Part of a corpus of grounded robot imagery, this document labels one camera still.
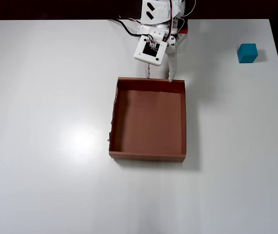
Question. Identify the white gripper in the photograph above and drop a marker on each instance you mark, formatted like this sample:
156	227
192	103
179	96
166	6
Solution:
171	44

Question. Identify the blue cube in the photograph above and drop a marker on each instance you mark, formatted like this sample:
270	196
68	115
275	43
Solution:
247	53

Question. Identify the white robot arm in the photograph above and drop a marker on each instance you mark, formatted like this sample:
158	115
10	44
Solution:
158	12

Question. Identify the brown cardboard box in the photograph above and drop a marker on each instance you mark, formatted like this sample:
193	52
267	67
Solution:
151	122

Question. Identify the red black base clamp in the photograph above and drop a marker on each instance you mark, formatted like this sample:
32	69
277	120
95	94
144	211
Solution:
184	30

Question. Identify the white camera module with board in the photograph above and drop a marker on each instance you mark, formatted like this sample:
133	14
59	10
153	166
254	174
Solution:
141	54

